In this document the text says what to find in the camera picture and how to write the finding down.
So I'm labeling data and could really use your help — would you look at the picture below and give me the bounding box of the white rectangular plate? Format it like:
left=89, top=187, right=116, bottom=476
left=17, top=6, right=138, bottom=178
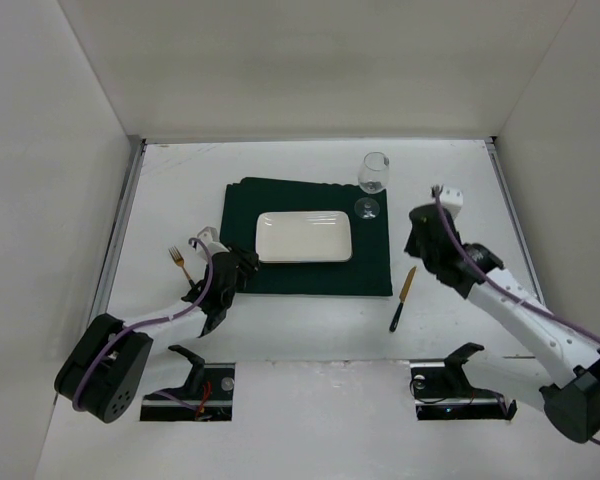
left=255, top=211, right=353, bottom=264

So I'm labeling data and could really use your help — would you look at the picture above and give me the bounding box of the clear wine glass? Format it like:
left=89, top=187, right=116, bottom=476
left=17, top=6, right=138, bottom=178
left=354, top=152, right=390, bottom=220

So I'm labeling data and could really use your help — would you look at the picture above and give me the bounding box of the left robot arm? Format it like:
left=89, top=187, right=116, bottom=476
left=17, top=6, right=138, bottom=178
left=54, top=238, right=260, bottom=424

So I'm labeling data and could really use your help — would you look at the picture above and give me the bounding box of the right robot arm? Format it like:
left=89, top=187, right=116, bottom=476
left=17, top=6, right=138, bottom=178
left=405, top=202, right=600, bottom=444

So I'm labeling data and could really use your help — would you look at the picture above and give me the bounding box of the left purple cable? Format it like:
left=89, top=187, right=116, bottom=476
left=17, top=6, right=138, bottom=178
left=71, top=237, right=216, bottom=413

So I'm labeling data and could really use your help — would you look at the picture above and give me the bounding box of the purple cable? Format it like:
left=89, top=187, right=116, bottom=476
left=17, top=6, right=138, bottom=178
left=71, top=237, right=216, bottom=413
left=431, top=185, right=600, bottom=447

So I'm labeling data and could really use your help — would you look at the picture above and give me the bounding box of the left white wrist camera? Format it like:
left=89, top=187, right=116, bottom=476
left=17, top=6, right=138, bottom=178
left=188, top=226, right=229, bottom=260

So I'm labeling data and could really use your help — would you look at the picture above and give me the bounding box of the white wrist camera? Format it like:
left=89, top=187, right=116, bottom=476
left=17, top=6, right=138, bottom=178
left=188, top=226, right=229, bottom=260
left=432, top=185, right=464, bottom=220

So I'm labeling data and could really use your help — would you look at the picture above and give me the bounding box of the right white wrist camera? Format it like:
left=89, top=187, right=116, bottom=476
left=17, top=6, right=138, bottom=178
left=432, top=185, right=464, bottom=220

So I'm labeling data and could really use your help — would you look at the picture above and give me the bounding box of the gold knife dark handle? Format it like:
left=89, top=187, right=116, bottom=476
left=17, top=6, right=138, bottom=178
left=389, top=266, right=417, bottom=333

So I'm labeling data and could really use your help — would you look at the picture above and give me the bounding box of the gold fork dark handle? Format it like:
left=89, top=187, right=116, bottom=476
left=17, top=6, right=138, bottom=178
left=168, top=246, right=196, bottom=287

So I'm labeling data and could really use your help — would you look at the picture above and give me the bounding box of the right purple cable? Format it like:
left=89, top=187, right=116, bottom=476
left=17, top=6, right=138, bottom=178
left=431, top=185, right=600, bottom=447

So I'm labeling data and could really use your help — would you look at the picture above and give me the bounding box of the right aluminium table rail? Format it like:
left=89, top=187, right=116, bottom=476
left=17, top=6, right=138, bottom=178
left=485, top=136, right=545, bottom=304

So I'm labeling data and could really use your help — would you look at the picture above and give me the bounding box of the aluminium table rail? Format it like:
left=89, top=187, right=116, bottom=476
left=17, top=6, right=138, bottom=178
left=81, top=135, right=146, bottom=333
left=485, top=136, right=545, bottom=304

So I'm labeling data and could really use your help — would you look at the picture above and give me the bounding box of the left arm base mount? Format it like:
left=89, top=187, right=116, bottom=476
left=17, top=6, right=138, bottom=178
left=139, top=345, right=236, bottom=423

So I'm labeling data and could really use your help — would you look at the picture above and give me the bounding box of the left aluminium table rail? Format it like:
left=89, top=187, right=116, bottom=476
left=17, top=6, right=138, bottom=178
left=81, top=135, right=146, bottom=333

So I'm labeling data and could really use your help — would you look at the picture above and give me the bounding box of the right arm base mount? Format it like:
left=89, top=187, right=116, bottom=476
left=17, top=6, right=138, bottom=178
left=408, top=343, right=518, bottom=421

